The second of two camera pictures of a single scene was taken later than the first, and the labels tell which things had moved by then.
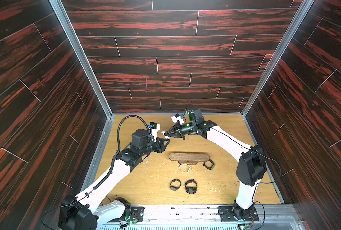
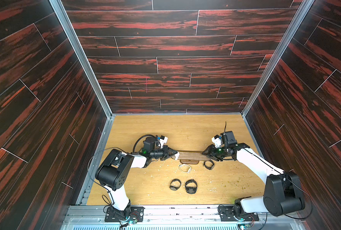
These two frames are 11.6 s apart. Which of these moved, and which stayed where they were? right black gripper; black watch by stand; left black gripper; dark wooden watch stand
Moved: left black gripper; right black gripper
Stayed: dark wooden watch stand; black watch by stand
